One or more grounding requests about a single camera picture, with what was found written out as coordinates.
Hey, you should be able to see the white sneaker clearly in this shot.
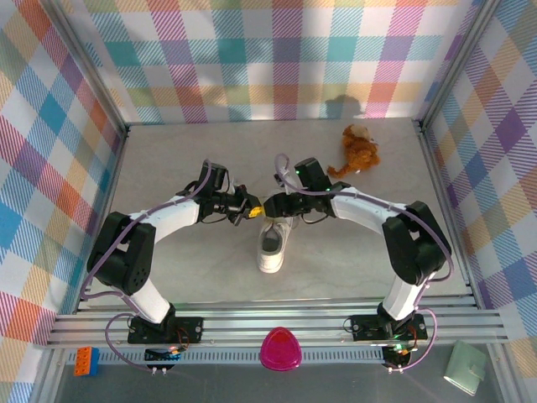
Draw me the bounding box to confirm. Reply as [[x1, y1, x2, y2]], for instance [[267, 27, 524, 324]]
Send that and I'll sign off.
[[256, 205, 295, 275]]

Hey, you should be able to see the brown plush toy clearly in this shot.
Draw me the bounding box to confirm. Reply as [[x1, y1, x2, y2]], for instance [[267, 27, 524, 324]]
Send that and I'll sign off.
[[326, 124, 382, 178]]

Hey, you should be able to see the pink plastic bowl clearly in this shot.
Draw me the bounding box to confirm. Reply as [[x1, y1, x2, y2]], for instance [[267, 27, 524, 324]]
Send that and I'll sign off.
[[258, 326, 302, 373]]

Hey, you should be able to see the orange toy brick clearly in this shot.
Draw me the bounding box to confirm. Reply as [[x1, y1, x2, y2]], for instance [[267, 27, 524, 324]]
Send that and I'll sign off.
[[74, 347, 94, 376]]

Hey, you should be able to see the pale green wallet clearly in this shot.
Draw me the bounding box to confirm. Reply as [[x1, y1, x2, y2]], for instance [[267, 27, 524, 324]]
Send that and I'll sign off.
[[443, 339, 487, 396]]

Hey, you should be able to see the aluminium front rail beam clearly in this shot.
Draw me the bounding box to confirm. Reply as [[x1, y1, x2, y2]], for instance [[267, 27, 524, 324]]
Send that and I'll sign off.
[[45, 308, 511, 348]]

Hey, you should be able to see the aluminium side rail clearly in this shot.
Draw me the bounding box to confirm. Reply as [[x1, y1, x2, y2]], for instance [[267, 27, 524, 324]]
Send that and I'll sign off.
[[413, 119, 480, 310], [71, 125, 132, 315]]

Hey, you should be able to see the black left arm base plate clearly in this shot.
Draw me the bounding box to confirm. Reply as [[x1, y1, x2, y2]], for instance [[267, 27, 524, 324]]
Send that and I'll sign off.
[[128, 315, 206, 345]]

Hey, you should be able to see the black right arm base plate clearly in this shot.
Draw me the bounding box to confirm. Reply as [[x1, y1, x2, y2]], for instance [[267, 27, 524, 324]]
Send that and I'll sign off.
[[350, 313, 429, 342]]

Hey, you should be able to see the slotted grey cable duct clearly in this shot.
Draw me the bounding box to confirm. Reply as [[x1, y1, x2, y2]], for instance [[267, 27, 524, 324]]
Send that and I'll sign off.
[[65, 350, 391, 367]]

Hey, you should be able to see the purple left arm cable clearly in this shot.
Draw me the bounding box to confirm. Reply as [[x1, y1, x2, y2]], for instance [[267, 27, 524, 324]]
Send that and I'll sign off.
[[79, 159, 236, 374]]

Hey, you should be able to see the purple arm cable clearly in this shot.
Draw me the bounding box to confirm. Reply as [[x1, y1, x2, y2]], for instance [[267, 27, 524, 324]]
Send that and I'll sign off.
[[79, 159, 236, 374], [274, 153, 456, 373]]

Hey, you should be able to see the aluminium frame post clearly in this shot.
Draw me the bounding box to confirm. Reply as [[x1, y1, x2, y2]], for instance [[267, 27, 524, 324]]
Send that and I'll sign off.
[[41, 0, 130, 139], [418, 0, 503, 129]]

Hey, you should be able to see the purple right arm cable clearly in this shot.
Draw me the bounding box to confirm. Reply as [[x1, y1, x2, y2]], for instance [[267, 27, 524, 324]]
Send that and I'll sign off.
[[274, 153, 456, 373]]

